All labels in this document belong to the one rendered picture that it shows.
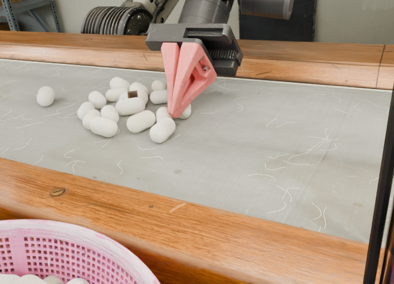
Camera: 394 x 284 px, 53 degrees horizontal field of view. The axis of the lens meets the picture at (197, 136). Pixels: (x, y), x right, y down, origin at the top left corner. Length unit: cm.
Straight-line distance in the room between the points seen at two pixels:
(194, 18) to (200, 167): 18
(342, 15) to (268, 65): 190
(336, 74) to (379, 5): 190
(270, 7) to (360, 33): 200
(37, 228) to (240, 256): 14
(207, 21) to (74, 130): 20
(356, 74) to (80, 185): 37
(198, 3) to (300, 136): 19
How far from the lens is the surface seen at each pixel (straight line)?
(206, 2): 48
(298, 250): 26
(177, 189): 35
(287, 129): 44
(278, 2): 49
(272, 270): 24
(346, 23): 247
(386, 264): 18
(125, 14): 87
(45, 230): 30
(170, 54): 45
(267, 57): 58
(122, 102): 49
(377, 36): 248
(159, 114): 45
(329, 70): 56
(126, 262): 26
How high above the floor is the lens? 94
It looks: 28 degrees down
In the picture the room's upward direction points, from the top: 6 degrees counter-clockwise
